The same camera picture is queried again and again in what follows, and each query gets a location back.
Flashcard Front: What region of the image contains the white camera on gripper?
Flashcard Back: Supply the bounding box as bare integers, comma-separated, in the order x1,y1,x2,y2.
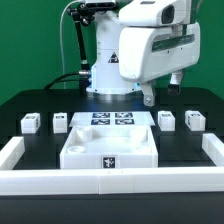
119,0,187,27

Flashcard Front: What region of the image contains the black cable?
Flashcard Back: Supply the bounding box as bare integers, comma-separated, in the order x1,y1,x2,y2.
43,69,92,90

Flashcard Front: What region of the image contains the white square tabletop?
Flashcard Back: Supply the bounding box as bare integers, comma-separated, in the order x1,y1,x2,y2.
60,125,158,169

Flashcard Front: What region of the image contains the white marker base plate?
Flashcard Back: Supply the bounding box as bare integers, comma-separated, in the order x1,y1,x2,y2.
69,111,155,127

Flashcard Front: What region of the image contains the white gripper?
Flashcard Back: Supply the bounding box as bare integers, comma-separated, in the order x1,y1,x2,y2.
119,23,200,107

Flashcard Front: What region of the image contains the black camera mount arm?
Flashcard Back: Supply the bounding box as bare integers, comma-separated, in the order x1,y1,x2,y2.
67,0,118,70

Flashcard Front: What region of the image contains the white U-shaped obstacle fence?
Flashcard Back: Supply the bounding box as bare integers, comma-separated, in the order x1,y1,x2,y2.
0,137,224,196

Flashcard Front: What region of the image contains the white cable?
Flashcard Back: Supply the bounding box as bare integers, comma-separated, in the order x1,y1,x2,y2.
59,0,86,76

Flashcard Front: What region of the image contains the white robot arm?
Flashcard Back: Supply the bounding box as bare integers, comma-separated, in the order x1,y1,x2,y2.
84,0,200,106

